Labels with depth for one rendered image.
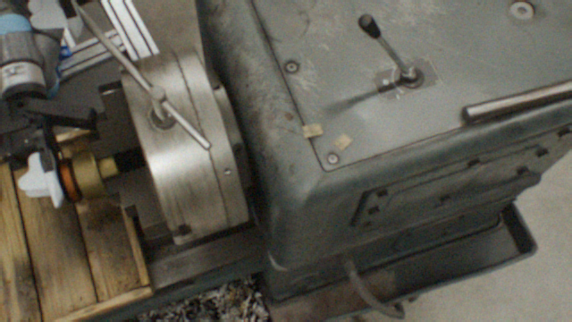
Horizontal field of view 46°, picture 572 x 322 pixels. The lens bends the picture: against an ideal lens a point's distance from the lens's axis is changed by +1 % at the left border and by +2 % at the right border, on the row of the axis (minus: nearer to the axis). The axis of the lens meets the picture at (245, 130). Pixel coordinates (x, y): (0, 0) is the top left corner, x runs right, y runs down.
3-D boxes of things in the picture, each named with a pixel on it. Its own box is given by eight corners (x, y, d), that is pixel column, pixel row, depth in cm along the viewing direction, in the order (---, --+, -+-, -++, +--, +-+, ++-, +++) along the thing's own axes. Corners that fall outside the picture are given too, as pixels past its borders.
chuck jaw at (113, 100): (158, 127, 112) (137, 63, 106) (162, 139, 107) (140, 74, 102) (95, 148, 110) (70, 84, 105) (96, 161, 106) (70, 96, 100)
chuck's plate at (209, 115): (196, 86, 132) (183, 8, 102) (248, 234, 122) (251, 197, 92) (179, 91, 131) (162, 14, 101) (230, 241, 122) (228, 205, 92)
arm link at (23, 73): (47, 79, 119) (32, 55, 111) (53, 100, 117) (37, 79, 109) (4, 91, 118) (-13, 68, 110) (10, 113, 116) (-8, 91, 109)
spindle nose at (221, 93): (217, 95, 125) (214, 46, 105) (254, 197, 119) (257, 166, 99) (203, 99, 125) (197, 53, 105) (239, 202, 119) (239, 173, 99)
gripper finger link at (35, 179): (28, 216, 104) (17, 164, 108) (65, 204, 105) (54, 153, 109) (21, 210, 102) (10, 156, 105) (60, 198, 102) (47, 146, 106)
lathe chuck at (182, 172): (179, 91, 131) (162, 14, 101) (230, 241, 122) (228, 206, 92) (135, 105, 130) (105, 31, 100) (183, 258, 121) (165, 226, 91)
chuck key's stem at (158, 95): (176, 122, 99) (169, 92, 88) (165, 131, 98) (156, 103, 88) (166, 112, 99) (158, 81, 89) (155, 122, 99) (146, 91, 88)
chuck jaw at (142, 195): (167, 156, 107) (188, 219, 101) (172, 172, 111) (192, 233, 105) (101, 178, 106) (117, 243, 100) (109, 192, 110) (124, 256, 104)
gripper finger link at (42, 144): (48, 181, 107) (37, 134, 110) (59, 177, 107) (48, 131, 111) (39, 170, 103) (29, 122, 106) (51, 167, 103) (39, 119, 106)
